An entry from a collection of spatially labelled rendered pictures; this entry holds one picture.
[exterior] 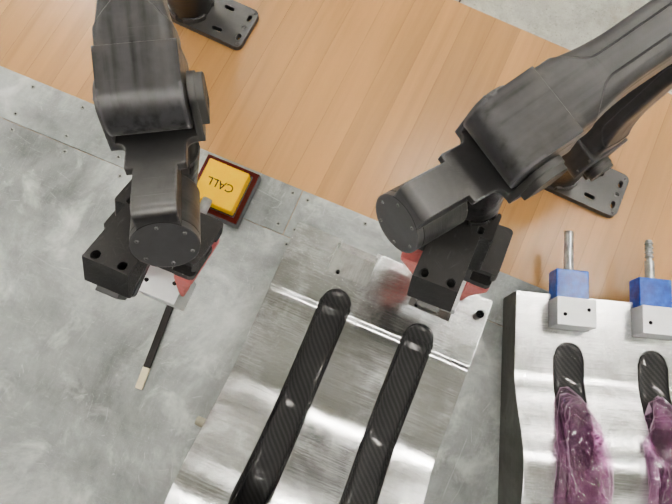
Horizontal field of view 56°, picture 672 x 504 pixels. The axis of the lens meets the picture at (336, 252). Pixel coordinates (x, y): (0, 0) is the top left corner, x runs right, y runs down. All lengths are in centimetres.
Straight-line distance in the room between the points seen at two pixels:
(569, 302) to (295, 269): 34
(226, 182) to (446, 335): 36
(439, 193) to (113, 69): 27
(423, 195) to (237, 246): 42
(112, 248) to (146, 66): 16
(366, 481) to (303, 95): 55
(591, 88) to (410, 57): 51
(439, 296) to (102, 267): 29
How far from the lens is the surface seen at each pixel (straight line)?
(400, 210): 54
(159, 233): 53
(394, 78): 100
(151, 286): 73
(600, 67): 55
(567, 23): 217
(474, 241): 60
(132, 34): 55
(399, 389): 78
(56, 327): 92
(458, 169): 55
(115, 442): 89
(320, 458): 75
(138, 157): 55
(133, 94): 53
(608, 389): 88
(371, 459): 77
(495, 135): 53
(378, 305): 78
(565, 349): 87
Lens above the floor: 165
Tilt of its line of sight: 75 degrees down
